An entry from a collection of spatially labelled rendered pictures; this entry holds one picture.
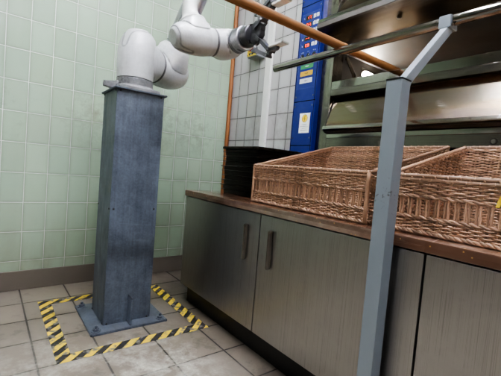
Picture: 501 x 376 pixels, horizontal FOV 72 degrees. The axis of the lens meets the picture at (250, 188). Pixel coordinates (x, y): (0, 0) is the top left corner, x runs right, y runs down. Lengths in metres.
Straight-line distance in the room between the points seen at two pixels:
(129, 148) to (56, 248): 0.84
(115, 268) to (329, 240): 0.92
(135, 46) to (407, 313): 1.38
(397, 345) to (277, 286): 0.44
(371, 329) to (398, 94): 0.57
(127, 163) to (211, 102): 1.05
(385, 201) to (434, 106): 0.72
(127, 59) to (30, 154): 0.76
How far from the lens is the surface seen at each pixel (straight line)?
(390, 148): 0.88
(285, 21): 1.20
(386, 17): 1.67
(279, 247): 1.21
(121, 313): 1.66
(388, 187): 0.88
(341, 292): 1.05
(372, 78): 1.70
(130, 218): 1.55
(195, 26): 1.35
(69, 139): 2.09
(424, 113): 1.53
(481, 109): 1.45
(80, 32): 2.19
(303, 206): 1.18
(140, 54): 1.61
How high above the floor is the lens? 0.71
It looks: 3 degrees down
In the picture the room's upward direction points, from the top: 5 degrees clockwise
